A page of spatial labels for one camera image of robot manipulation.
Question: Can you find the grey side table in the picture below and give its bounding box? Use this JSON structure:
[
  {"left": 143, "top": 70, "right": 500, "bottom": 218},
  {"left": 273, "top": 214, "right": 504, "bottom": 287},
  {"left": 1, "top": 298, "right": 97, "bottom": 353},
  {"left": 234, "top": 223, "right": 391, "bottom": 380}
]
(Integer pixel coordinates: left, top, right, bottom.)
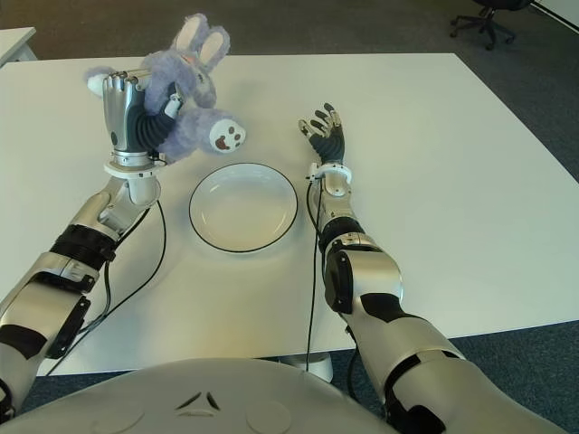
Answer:
[{"left": 0, "top": 26, "right": 37, "bottom": 69}]

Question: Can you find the silver table base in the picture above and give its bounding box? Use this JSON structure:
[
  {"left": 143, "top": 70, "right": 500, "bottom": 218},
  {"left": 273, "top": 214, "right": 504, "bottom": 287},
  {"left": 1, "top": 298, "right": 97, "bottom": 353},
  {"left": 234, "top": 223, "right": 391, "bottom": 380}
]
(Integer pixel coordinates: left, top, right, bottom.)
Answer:
[{"left": 271, "top": 352, "right": 335, "bottom": 383}]

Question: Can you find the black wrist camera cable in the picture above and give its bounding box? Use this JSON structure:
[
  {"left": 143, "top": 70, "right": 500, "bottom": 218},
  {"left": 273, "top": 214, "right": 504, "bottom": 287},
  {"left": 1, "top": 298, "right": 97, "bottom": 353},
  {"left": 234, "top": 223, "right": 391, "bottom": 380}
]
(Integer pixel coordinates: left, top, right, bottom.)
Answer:
[
  {"left": 44, "top": 197, "right": 168, "bottom": 376},
  {"left": 305, "top": 176, "right": 325, "bottom": 371}
]

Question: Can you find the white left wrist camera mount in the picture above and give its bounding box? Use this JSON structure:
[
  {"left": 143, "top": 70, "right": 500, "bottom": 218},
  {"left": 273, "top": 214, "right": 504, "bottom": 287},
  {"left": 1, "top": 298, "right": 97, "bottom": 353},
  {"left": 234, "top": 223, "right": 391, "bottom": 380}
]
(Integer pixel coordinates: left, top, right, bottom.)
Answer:
[{"left": 103, "top": 156, "right": 167, "bottom": 177}]

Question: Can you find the white plate with black rim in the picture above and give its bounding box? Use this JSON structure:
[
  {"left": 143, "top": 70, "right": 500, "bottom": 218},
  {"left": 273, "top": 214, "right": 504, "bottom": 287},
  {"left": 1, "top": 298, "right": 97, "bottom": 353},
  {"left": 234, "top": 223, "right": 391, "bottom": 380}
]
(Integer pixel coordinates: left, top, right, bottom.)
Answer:
[{"left": 188, "top": 162, "right": 299, "bottom": 253}]

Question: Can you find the black left forearm cable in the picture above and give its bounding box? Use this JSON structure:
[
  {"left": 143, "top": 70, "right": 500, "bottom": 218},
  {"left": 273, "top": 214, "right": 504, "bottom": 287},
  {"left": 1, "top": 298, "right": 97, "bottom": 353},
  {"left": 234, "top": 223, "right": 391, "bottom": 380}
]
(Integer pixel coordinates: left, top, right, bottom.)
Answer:
[{"left": 77, "top": 256, "right": 112, "bottom": 335}]

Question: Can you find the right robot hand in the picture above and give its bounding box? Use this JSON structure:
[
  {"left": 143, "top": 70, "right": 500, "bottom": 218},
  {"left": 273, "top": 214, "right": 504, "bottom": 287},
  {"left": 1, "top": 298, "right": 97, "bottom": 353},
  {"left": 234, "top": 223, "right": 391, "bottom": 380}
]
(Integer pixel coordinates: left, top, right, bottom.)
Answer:
[{"left": 297, "top": 101, "right": 348, "bottom": 165}]

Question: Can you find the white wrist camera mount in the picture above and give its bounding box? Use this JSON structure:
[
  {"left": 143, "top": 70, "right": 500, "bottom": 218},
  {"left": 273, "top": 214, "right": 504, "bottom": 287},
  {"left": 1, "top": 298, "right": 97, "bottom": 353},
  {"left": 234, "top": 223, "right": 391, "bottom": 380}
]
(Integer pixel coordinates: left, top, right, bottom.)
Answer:
[
  {"left": 307, "top": 165, "right": 353, "bottom": 183},
  {"left": 103, "top": 156, "right": 167, "bottom": 177}
]

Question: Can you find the black left wrist camera cable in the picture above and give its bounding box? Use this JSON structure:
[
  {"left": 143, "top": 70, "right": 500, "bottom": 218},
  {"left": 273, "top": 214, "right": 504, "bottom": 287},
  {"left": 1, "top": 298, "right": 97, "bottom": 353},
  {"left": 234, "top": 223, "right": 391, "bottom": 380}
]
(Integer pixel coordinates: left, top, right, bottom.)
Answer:
[{"left": 44, "top": 197, "right": 168, "bottom": 376}]

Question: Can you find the black office chair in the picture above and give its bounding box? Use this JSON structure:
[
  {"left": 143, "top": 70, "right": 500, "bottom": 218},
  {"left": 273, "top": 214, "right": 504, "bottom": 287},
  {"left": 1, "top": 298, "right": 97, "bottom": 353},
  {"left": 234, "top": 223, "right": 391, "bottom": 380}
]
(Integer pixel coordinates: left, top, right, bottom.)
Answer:
[{"left": 450, "top": 0, "right": 533, "bottom": 51}]

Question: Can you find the purple plush bunny doll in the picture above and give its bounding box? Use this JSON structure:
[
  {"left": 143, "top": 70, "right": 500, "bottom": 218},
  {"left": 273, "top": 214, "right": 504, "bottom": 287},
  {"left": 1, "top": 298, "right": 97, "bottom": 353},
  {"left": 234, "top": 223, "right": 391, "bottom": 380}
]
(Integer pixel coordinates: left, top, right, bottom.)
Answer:
[{"left": 84, "top": 14, "right": 248, "bottom": 160}]

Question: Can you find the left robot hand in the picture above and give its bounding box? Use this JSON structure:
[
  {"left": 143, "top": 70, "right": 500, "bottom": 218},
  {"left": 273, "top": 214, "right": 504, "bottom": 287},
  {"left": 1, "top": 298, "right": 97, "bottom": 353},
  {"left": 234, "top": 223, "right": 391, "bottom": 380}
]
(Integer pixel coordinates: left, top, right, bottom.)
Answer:
[{"left": 101, "top": 67, "right": 185, "bottom": 166}]

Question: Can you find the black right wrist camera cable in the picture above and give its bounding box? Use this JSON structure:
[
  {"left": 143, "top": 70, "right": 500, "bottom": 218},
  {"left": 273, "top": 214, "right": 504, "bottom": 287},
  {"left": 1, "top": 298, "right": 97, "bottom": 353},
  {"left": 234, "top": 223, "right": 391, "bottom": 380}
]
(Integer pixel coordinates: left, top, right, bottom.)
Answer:
[{"left": 305, "top": 176, "right": 325, "bottom": 371}]

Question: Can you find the grey robot torso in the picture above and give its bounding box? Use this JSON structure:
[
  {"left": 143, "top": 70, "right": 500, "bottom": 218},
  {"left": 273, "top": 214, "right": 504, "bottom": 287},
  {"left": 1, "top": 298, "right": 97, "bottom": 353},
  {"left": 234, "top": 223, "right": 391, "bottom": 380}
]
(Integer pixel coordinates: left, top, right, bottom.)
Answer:
[{"left": 0, "top": 356, "right": 422, "bottom": 434}]

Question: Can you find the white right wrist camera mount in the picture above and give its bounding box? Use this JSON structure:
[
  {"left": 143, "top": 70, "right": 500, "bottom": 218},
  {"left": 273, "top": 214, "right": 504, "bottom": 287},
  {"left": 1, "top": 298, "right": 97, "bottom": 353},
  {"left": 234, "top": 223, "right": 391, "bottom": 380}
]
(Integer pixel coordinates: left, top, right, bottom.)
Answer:
[{"left": 307, "top": 165, "right": 353, "bottom": 183}]

